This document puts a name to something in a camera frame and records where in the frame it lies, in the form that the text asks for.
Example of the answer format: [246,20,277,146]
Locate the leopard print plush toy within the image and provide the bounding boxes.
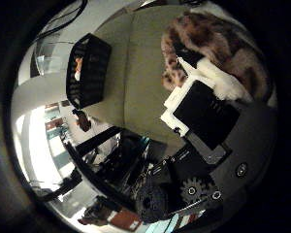
[160,12,275,105]

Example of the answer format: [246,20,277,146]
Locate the orange and white plush toy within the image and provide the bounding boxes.
[73,57,84,82]

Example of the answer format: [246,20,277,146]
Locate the olive green table cover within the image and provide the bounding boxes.
[81,4,198,144]

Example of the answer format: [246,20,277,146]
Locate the black computer with blue lights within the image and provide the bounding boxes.
[83,129,169,196]

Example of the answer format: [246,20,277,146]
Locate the black slatted plastic basket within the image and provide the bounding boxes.
[65,32,113,111]

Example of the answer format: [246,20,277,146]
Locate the black overhead cable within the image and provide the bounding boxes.
[32,0,88,43]

